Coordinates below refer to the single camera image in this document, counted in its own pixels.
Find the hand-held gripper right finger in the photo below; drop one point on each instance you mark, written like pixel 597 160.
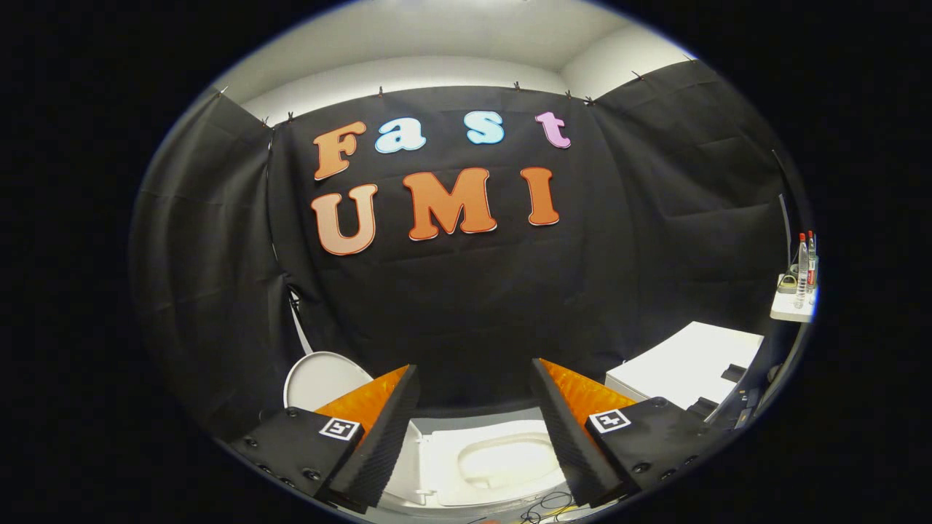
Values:
pixel 564 437

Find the red label water bottle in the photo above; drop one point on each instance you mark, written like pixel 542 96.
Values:
pixel 811 266

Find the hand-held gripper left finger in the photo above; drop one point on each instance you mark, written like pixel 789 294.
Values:
pixel 386 444

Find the black backdrop cloth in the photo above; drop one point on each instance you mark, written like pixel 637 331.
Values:
pixel 473 306

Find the clear water bottle red cap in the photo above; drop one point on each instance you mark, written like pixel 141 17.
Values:
pixel 802 273

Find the small white side table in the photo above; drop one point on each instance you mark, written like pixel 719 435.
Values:
pixel 790 313

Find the small black box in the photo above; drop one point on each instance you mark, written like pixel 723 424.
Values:
pixel 703 408
pixel 734 372

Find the white drawer cabinet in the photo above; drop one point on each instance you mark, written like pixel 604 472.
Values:
pixel 684 360

